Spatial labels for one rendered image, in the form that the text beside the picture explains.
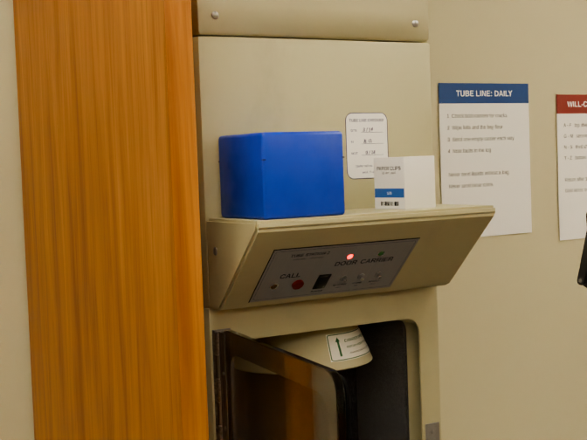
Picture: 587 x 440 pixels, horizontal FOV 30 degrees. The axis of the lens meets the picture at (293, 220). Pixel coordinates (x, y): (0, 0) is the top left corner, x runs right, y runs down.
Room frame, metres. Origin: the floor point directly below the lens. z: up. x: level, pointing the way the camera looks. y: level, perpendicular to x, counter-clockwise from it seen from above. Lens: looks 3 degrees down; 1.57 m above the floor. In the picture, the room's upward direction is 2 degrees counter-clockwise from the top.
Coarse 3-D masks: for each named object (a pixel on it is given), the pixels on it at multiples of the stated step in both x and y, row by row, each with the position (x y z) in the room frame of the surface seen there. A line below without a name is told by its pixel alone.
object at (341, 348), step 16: (272, 336) 1.32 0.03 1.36; (288, 336) 1.31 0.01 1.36; (304, 336) 1.31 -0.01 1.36; (320, 336) 1.31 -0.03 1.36; (336, 336) 1.32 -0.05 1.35; (352, 336) 1.34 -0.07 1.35; (304, 352) 1.30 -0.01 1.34; (320, 352) 1.31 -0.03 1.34; (336, 352) 1.31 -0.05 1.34; (352, 352) 1.33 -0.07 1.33; (368, 352) 1.36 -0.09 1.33; (336, 368) 1.30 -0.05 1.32
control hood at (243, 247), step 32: (224, 224) 1.16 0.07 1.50; (256, 224) 1.11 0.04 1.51; (288, 224) 1.12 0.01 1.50; (320, 224) 1.15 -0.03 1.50; (352, 224) 1.17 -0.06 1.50; (384, 224) 1.19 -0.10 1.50; (416, 224) 1.22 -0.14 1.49; (448, 224) 1.24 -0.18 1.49; (480, 224) 1.27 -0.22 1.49; (224, 256) 1.17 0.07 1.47; (256, 256) 1.14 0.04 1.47; (416, 256) 1.27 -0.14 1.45; (448, 256) 1.30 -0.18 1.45; (224, 288) 1.17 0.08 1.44; (384, 288) 1.29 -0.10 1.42
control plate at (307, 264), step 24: (408, 240) 1.23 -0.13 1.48; (288, 264) 1.17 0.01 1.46; (312, 264) 1.19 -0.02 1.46; (336, 264) 1.21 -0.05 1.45; (360, 264) 1.23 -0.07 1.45; (384, 264) 1.25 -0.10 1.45; (264, 288) 1.18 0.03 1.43; (288, 288) 1.20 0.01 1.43; (336, 288) 1.24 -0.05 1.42; (360, 288) 1.27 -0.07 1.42
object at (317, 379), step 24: (240, 336) 1.13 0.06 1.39; (240, 360) 1.13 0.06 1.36; (264, 360) 1.07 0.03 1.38; (288, 360) 1.01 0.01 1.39; (240, 384) 1.13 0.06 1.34; (264, 384) 1.07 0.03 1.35; (288, 384) 1.01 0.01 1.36; (312, 384) 0.96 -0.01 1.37; (336, 384) 0.91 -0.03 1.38; (240, 408) 1.14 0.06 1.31; (264, 408) 1.07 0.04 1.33; (288, 408) 1.01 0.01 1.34; (312, 408) 0.96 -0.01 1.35; (336, 408) 0.91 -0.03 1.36; (240, 432) 1.14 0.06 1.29; (264, 432) 1.07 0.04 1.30; (288, 432) 1.01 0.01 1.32; (312, 432) 0.96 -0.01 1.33; (336, 432) 0.91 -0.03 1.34
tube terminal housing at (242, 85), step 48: (240, 48) 1.23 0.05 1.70; (288, 48) 1.26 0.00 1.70; (336, 48) 1.30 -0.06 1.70; (384, 48) 1.33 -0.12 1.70; (240, 96) 1.23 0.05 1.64; (288, 96) 1.26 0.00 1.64; (336, 96) 1.30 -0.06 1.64; (384, 96) 1.33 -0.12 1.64; (432, 288) 1.36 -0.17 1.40; (432, 336) 1.36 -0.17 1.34; (432, 384) 1.36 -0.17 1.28
